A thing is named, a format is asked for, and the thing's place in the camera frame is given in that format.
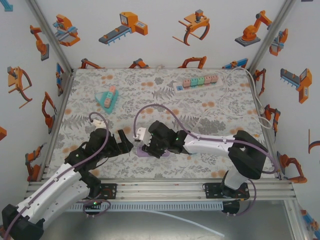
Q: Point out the purple power strip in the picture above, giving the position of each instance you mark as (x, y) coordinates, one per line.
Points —
(140, 153)

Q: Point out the pink plug adapter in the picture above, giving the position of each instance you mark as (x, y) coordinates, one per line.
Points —
(112, 89)
(187, 83)
(208, 80)
(107, 102)

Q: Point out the teal plug adapter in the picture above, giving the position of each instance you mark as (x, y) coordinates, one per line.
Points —
(108, 95)
(194, 82)

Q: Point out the teal power strip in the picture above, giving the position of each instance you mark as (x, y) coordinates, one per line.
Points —
(99, 98)

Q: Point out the white power strip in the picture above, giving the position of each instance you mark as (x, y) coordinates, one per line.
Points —
(200, 88)

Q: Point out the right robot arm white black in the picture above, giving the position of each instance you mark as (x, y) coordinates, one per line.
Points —
(212, 143)

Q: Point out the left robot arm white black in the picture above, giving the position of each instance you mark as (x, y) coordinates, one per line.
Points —
(50, 190)

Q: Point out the small circuit board green light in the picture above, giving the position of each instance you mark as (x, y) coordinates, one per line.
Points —
(94, 203)

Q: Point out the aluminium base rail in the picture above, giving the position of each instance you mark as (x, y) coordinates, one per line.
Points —
(160, 190)

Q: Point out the aluminium side rail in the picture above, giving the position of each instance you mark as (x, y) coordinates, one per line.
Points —
(272, 150)
(57, 125)

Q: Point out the aluminium frame post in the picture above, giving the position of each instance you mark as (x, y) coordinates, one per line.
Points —
(51, 38)
(269, 37)

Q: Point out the aluminium frame leg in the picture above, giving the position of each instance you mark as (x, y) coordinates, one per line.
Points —
(292, 220)

